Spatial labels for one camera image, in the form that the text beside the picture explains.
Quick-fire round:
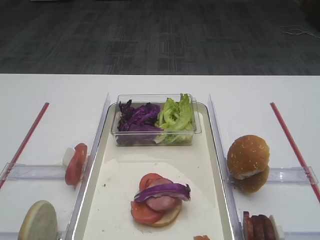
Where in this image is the left clear acrylic divider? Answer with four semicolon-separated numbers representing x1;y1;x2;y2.
61;94;111;240

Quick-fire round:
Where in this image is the green lettuce pile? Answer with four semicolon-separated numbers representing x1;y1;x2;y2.
154;93;195;145

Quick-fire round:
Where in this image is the left red tape strip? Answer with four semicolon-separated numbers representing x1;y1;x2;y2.
0;102;50;188

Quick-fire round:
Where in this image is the sliced meat patties stack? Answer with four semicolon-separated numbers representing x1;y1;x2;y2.
243;211;277;240

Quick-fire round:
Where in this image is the rear tomato slice on bun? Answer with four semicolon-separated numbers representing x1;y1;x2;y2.
139;173;172;191

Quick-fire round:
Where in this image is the clear plastic salad container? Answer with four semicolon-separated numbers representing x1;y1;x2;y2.
110;93;202;147

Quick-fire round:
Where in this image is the white cable on floor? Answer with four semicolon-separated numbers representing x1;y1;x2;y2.
279;25;320;39

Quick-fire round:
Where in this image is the right clear cross rail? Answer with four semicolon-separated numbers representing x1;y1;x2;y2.
226;166;320;186

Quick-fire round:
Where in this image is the white serving tray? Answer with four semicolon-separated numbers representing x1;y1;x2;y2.
67;103;233;240

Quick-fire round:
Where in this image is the left clear cross rail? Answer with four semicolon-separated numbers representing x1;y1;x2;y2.
0;162;67;181

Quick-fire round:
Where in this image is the sesame bun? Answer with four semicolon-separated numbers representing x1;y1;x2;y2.
227;135;270;180
234;166;270;194

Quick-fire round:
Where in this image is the bottom bun on tray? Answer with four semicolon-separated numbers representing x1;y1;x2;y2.
144;200;182;227

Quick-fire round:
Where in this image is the white meat holder block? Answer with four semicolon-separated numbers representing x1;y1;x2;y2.
269;215;285;240

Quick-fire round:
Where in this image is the upright bun half left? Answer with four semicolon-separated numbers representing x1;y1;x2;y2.
17;200;58;240

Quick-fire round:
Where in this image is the food scrap at tray edge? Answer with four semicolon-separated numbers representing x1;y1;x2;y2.
193;235;210;240

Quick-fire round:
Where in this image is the right red tape strip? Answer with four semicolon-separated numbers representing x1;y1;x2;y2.
270;102;320;201

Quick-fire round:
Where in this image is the ham meat slice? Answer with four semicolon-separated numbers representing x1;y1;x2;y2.
145;178;176;214

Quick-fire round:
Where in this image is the sesame top bun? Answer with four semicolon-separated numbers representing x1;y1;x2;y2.
227;135;270;180

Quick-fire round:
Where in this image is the front tomato slice on bun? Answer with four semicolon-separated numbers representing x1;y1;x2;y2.
131;201;164;224

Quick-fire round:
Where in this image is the tomato slice on bun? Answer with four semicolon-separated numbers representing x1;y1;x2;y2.
139;173;172;191
131;201;164;224

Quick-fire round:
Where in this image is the purple cabbage strip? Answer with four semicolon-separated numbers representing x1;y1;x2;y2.
133;183;191;202

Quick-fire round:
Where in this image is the purple cabbage pile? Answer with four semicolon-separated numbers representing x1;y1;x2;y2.
116;99;163;146

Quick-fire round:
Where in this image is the white tomato holder block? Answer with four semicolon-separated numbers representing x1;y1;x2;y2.
62;147;75;170

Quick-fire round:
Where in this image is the right clear acrylic divider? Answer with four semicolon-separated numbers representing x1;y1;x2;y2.
207;94;244;240

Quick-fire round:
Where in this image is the red tape strip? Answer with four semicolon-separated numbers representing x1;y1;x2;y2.
270;102;320;201
0;102;50;188

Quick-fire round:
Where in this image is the clear acrylic divider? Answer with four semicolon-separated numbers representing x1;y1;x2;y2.
207;94;244;240
61;94;111;240

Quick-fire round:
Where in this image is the clear cross rail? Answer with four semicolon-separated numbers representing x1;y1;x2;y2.
0;162;67;181
226;166;320;186

